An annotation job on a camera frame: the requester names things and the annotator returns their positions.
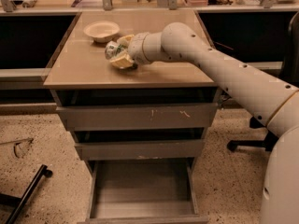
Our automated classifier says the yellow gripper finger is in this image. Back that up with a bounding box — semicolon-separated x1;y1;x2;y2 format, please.
117;35;134;47
109;51;134;69

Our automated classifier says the grey drawer cabinet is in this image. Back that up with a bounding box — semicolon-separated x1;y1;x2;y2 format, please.
42;8;229;224

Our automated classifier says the black chair leg left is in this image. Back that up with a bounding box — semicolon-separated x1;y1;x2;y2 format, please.
0;164;52;224

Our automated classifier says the grey top drawer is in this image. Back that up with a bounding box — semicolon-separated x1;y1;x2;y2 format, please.
57;103;217;131

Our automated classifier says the grey open bottom drawer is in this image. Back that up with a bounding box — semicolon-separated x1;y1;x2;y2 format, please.
79;159;208;224

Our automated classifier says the white bowl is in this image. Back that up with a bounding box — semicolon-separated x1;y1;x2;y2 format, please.
83;21;120;43

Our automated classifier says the black office chair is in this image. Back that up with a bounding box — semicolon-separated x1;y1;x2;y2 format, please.
227;12;299;151

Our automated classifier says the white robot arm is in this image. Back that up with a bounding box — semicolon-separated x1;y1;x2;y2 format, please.
106;22;299;224

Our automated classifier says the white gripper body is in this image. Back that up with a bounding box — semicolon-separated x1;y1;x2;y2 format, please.
128;33;150;65

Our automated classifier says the grey middle drawer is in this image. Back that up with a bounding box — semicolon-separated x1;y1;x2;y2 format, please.
75;139;205;161

